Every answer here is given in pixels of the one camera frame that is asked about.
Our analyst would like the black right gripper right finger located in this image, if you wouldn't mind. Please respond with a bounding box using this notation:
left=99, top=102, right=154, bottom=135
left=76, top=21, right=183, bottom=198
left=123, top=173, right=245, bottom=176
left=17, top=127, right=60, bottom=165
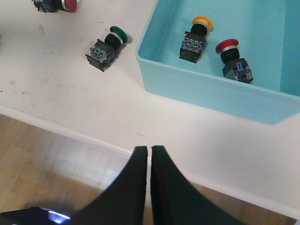
left=150, top=145, right=243, bottom=225

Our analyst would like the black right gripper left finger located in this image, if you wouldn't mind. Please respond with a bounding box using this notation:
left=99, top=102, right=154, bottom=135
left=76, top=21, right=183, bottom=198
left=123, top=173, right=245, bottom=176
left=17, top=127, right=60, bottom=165
left=65, top=146, right=148, bottom=225

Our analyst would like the red push button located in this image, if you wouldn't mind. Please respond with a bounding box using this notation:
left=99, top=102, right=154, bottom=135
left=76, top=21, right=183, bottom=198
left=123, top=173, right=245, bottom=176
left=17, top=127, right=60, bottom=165
left=32, top=0, right=78, bottom=13
left=215, top=38, right=253, bottom=83

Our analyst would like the yellow push button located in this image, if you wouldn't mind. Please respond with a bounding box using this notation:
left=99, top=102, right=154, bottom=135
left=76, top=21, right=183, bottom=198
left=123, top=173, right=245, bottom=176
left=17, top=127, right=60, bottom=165
left=179, top=15, right=213, bottom=63

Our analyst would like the green button near box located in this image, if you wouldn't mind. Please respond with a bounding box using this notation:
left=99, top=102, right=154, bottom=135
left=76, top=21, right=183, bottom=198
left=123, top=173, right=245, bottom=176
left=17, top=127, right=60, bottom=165
left=85, top=26, right=128, bottom=72

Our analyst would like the light blue plastic box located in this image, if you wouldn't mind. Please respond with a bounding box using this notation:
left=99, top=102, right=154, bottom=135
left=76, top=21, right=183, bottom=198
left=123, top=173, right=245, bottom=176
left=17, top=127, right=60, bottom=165
left=135, top=0, right=300, bottom=126

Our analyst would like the black device with blue light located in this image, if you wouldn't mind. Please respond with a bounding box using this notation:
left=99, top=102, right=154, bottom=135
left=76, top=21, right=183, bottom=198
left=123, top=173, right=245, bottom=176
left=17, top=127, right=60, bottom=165
left=0, top=207, right=70, bottom=225

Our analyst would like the lying red push button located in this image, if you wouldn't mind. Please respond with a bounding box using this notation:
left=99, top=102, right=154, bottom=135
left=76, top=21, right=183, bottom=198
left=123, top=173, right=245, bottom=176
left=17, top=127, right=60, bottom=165
left=32, top=0, right=78, bottom=13

